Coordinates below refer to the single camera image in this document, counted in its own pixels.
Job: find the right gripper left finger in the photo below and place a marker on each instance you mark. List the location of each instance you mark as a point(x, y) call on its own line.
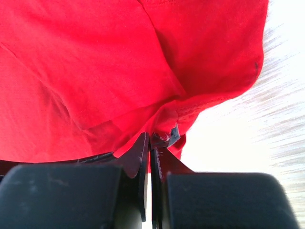
point(99, 192)

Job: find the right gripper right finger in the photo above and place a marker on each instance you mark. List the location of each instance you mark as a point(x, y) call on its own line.
point(184, 199)

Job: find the red t-shirt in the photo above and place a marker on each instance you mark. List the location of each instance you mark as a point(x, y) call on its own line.
point(79, 78)

